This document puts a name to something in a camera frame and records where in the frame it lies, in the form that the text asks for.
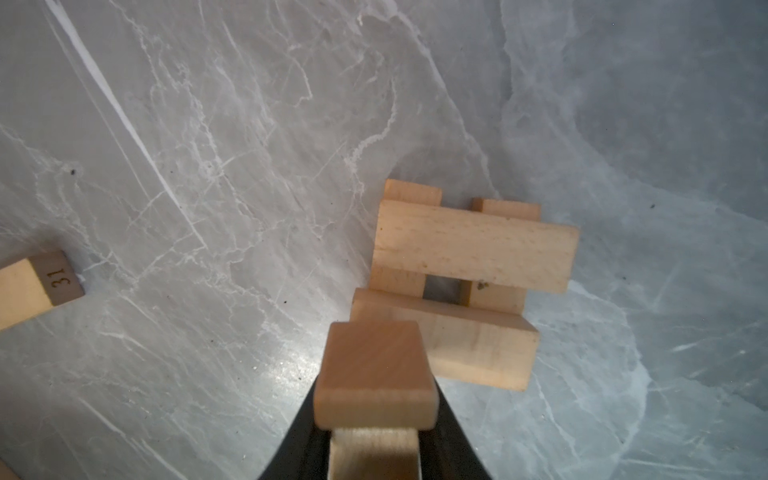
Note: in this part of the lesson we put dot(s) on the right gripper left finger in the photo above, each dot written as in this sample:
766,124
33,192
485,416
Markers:
304,452

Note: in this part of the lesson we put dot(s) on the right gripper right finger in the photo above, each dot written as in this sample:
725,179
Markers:
445,452

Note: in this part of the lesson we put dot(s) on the wood arch block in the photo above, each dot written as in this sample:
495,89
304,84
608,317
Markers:
374,393

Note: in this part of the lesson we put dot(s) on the wood block angled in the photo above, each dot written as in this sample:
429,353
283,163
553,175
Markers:
474,246

